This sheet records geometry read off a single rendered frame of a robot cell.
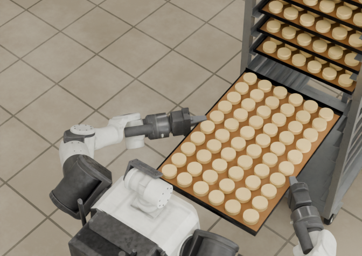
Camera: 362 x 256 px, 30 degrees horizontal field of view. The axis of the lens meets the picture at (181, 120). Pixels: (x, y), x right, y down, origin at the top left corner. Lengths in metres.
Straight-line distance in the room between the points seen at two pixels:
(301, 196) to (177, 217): 0.52
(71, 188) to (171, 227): 0.31
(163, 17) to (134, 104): 0.71
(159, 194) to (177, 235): 0.13
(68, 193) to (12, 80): 1.95
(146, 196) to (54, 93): 2.01
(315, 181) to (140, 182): 1.48
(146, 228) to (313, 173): 1.46
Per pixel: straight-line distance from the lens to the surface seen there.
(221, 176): 2.22
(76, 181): 1.87
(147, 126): 2.29
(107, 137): 2.23
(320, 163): 3.13
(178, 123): 2.33
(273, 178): 2.20
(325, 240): 2.04
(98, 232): 1.76
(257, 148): 2.27
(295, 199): 2.14
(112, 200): 1.81
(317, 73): 2.49
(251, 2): 2.38
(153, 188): 1.69
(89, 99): 3.58
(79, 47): 3.88
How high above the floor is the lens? 2.59
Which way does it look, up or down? 49 degrees down
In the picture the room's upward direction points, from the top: 1 degrees counter-clockwise
